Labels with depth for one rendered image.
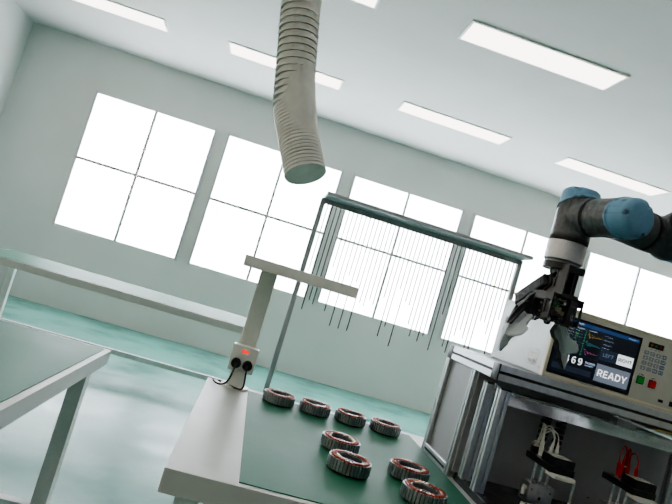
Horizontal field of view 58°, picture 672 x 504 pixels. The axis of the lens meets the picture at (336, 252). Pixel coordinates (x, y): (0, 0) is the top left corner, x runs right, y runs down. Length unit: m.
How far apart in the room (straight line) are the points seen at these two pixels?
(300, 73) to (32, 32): 6.67
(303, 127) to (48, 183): 6.28
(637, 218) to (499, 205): 7.40
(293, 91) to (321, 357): 5.91
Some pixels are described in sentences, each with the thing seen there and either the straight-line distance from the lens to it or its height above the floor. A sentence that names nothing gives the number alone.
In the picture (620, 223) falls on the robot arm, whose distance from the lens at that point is 1.18.
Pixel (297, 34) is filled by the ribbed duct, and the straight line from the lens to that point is 2.52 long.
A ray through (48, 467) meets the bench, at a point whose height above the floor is 0.34.
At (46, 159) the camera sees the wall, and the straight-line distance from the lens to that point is 8.44.
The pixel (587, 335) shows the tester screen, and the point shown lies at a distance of 1.88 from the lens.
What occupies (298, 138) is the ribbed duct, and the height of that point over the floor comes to 1.68.
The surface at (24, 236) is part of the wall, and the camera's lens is 8.41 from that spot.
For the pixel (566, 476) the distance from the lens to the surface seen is 1.83.
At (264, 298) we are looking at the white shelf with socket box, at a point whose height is 1.08.
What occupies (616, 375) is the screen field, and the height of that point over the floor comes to 1.17.
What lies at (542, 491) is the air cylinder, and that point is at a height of 0.81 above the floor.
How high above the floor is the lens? 1.17
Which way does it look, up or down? 4 degrees up
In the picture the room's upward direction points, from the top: 17 degrees clockwise
